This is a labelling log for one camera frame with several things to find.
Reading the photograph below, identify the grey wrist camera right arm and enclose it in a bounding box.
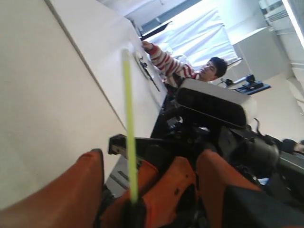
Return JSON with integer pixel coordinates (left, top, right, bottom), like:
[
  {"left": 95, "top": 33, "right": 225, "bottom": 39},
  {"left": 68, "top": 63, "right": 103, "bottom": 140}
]
[{"left": 176, "top": 79, "right": 257, "bottom": 128}]

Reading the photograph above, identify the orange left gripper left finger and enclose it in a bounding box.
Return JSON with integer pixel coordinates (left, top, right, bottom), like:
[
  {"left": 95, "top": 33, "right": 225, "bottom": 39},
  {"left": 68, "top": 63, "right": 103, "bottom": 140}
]
[{"left": 0, "top": 149, "right": 104, "bottom": 228}]

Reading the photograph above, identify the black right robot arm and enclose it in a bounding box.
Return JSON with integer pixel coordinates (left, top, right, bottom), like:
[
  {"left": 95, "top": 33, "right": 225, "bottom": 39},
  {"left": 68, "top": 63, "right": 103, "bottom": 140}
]
[{"left": 100, "top": 116, "right": 304, "bottom": 228}]

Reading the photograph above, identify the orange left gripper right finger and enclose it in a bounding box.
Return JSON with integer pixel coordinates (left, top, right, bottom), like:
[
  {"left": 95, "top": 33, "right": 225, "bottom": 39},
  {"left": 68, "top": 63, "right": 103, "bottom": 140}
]
[{"left": 196, "top": 149, "right": 304, "bottom": 228}]

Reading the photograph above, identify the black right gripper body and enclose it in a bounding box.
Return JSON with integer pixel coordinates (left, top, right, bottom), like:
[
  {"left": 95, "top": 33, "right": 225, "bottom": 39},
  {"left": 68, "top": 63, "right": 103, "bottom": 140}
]
[{"left": 108, "top": 118, "right": 281, "bottom": 171}]

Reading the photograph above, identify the thin green glow stick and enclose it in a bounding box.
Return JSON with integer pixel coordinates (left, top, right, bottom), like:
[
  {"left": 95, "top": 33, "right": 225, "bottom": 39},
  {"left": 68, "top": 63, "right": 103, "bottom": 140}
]
[{"left": 122, "top": 49, "right": 139, "bottom": 205}]

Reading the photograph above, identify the person in striped sweater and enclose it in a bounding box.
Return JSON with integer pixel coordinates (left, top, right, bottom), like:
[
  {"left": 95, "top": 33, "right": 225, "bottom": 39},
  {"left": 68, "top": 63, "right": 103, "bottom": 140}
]
[{"left": 142, "top": 41, "right": 228, "bottom": 87}]

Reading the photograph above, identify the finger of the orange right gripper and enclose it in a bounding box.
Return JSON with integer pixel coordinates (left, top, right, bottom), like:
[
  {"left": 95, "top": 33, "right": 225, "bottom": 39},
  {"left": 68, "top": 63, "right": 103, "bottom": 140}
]
[
  {"left": 99, "top": 160, "right": 159, "bottom": 228},
  {"left": 142, "top": 157, "right": 196, "bottom": 228}
]

